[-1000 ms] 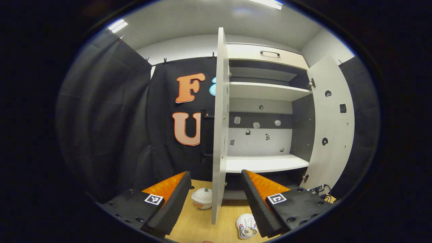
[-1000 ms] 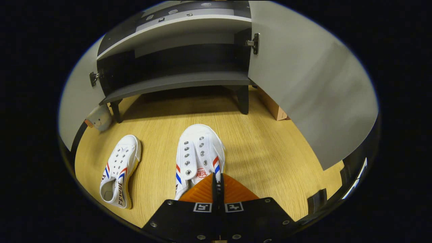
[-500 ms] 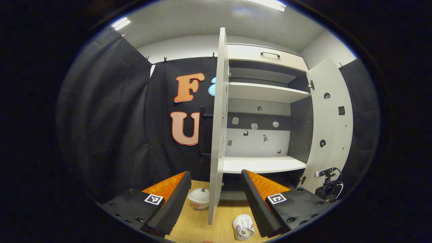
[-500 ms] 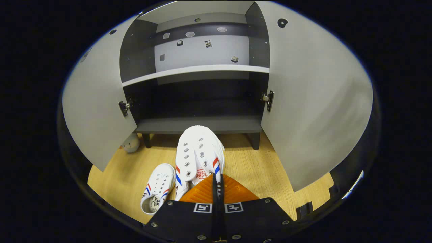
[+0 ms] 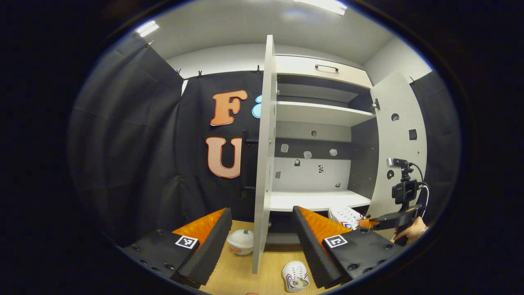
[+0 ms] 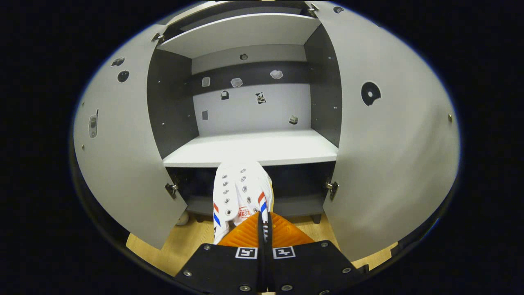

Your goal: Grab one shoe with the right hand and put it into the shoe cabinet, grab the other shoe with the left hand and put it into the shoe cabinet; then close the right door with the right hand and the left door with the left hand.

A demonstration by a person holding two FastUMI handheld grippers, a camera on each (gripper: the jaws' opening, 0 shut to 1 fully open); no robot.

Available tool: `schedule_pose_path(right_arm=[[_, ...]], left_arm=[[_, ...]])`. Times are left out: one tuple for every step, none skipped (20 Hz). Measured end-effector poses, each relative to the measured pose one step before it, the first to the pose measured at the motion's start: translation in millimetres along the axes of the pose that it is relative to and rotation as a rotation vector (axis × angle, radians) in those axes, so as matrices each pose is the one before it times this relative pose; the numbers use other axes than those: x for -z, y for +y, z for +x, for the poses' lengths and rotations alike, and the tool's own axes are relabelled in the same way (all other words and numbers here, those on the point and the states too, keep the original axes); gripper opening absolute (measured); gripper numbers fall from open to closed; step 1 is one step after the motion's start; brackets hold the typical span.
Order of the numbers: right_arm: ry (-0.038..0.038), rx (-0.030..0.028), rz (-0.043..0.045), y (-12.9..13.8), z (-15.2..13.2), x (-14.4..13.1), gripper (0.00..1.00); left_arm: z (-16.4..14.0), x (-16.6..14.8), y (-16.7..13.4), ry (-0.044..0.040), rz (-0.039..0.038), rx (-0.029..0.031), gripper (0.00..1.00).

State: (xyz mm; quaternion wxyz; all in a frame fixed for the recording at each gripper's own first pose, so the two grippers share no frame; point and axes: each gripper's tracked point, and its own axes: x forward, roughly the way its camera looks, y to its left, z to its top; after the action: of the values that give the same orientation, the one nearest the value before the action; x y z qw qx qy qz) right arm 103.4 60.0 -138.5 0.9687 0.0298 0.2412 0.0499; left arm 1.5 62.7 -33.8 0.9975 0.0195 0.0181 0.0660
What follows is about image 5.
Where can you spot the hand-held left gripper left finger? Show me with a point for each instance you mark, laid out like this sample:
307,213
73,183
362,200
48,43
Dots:
206,250

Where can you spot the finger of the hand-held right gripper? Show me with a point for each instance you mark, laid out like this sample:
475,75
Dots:
395,220

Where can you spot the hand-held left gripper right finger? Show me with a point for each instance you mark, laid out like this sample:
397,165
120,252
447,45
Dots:
311,250

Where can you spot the white striped shoe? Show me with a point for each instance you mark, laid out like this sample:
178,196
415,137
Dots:
346,216
295,276

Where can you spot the white cabinet door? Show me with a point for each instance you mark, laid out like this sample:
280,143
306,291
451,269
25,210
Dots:
265,164
399,143

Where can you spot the white shoe cabinet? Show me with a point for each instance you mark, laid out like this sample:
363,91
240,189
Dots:
315,114

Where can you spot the white cabinet drawer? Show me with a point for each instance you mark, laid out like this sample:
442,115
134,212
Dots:
303,67

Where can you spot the white lidded bowl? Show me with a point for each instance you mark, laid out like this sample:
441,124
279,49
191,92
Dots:
240,241

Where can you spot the black backdrop cloth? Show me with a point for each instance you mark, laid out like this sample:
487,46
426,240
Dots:
131,143

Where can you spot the small ceiling light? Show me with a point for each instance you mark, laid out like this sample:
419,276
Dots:
147,28

